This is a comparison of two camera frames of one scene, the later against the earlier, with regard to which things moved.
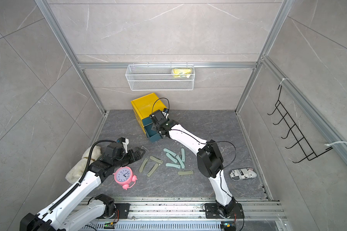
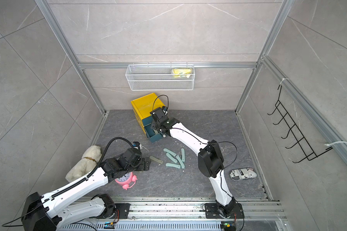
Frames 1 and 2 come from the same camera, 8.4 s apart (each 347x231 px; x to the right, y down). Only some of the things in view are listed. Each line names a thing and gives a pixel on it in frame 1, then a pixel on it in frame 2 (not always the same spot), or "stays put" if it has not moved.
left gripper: x=133 y=159 to x=142 y=166
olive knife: x=156 y=159 stays put
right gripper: x=154 y=127 stays put
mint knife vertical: x=183 y=155 stays put
